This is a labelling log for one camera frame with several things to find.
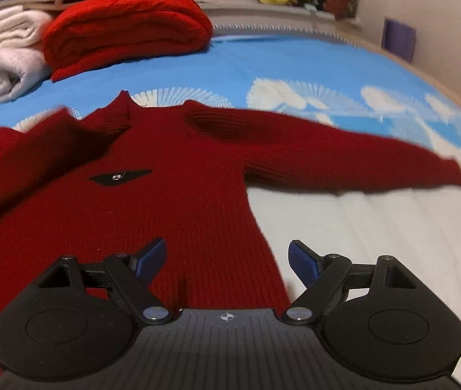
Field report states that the blue white patterned bed sheet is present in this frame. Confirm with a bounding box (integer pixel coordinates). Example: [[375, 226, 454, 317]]
[[0, 30, 461, 382]]

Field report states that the purple wall panel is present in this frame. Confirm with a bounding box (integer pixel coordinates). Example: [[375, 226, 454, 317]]
[[381, 19, 416, 62]]

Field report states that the bright red folded sweater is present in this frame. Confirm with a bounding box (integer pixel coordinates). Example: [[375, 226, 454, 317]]
[[42, 0, 213, 82]]

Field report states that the white folded blanket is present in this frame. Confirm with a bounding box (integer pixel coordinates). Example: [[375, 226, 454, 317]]
[[0, 5, 53, 103]]

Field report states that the dark red knit sweater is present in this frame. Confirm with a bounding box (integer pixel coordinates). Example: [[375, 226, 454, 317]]
[[0, 92, 461, 312]]

